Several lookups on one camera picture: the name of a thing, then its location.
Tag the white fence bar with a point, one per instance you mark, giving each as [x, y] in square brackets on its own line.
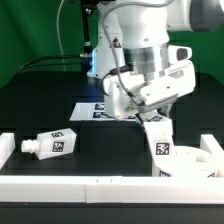
[209, 144]
[7, 145]
[72, 189]

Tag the white left fence bar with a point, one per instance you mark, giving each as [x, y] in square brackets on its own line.
[7, 145]

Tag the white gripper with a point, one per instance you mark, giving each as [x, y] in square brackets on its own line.
[131, 95]

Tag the white marker sheet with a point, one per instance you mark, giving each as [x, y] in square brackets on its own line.
[89, 111]

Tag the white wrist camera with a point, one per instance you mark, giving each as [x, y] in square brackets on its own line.
[179, 53]

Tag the white front fence bar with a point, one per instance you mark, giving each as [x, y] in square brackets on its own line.
[72, 189]

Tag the white right fence bar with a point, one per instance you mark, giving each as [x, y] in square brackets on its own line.
[209, 144]

